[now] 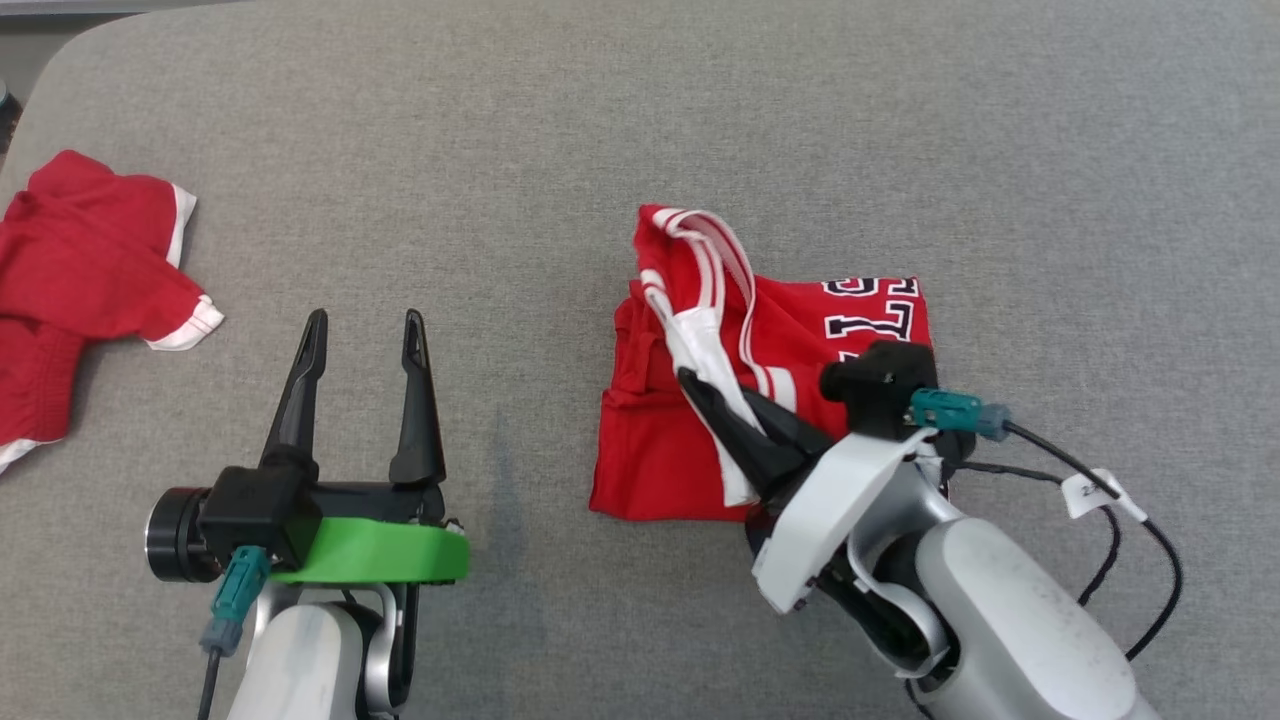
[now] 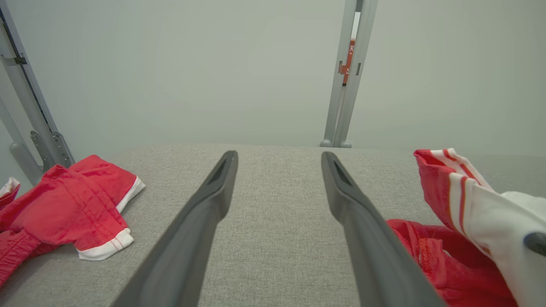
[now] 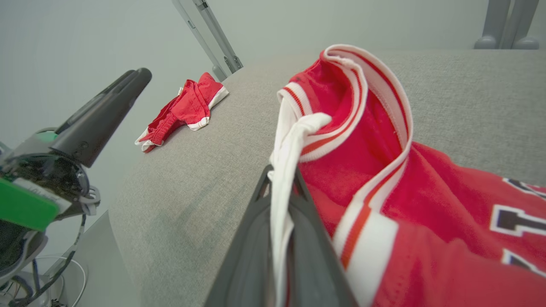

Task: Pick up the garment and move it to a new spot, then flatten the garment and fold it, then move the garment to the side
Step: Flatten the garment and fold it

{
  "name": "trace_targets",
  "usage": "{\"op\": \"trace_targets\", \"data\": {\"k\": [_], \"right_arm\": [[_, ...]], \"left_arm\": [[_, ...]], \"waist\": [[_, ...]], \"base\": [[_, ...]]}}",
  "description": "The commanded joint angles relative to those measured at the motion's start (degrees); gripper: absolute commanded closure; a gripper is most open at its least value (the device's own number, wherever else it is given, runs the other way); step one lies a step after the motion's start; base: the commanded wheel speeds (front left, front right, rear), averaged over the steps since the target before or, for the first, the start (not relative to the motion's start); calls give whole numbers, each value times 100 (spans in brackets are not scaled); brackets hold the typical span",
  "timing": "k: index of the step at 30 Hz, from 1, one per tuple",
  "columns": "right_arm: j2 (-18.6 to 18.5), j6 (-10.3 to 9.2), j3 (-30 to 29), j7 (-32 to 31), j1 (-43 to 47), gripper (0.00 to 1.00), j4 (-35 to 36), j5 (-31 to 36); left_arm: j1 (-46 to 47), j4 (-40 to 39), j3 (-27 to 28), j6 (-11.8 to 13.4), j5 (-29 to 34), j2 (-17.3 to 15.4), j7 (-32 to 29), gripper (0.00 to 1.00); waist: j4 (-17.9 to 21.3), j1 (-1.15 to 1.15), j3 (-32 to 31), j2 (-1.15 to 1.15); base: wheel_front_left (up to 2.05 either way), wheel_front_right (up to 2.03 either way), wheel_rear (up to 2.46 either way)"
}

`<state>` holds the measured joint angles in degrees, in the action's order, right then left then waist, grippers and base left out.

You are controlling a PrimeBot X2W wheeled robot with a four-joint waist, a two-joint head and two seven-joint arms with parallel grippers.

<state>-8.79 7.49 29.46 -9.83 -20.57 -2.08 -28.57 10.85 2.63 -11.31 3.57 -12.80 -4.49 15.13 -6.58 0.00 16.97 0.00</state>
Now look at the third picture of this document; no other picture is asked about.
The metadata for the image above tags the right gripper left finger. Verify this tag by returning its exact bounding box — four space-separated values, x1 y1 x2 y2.
204 164 276 307

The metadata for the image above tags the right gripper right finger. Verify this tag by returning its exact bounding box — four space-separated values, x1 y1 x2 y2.
289 170 359 307

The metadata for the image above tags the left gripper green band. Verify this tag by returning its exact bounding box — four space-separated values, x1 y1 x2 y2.
0 67 152 233

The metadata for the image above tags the red basketball shorts white trim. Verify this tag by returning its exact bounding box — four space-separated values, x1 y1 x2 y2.
135 72 229 153

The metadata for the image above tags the red basketball jersey white trim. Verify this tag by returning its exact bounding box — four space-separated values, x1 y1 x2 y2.
269 44 546 307

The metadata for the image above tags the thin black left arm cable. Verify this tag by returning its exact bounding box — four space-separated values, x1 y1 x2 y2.
9 213 87 307

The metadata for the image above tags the thin white cable loop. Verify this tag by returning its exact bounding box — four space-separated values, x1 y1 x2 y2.
34 256 88 307

